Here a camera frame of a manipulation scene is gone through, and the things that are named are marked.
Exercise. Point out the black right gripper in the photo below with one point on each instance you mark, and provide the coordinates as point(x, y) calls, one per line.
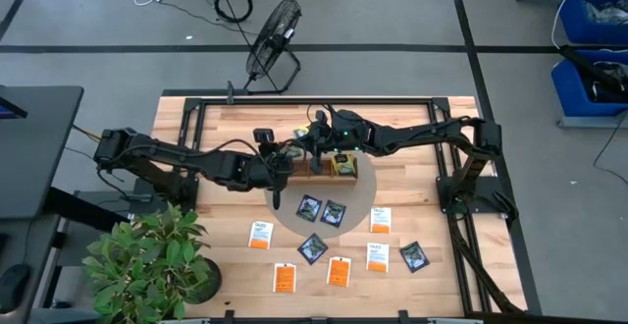
point(329, 142)

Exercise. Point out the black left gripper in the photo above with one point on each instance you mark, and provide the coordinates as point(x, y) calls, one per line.
point(267, 169)

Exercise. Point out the dark blue tea packet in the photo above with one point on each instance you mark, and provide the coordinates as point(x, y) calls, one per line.
point(414, 256)
point(312, 249)
point(333, 213)
point(309, 208)

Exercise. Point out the white orange tea packet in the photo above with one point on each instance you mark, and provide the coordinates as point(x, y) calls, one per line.
point(339, 272)
point(260, 235)
point(378, 257)
point(381, 220)
point(284, 279)

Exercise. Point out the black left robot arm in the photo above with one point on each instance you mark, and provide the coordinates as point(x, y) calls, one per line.
point(172, 154)

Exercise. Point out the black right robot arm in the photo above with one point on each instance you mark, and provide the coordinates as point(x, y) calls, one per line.
point(417, 135)

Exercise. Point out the wooden compartment box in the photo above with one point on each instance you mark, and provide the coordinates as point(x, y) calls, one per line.
point(324, 180)

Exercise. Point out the black floor fan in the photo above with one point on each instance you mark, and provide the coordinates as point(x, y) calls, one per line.
point(275, 34)

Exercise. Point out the black plant pot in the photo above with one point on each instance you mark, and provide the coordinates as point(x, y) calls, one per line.
point(213, 282)

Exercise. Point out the green leafy plant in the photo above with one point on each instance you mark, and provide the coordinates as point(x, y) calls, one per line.
point(147, 260)

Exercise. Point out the black desk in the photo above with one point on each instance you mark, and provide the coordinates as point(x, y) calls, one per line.
point(34, 157)

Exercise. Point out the grey desk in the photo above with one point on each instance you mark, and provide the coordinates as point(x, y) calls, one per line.
point(39, 245)

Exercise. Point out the blue storage bin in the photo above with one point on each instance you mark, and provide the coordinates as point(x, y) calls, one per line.
point(569, 93)
point(571, 15)

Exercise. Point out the black pole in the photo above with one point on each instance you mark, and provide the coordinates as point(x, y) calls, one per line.
point(584, 66)

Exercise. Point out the black laptop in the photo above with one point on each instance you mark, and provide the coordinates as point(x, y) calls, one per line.
point(10, 109)

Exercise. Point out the black computer mouse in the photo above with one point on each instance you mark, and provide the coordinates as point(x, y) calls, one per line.
point(12, 287)

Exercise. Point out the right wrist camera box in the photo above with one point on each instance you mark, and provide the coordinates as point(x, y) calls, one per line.
point(349, 125)

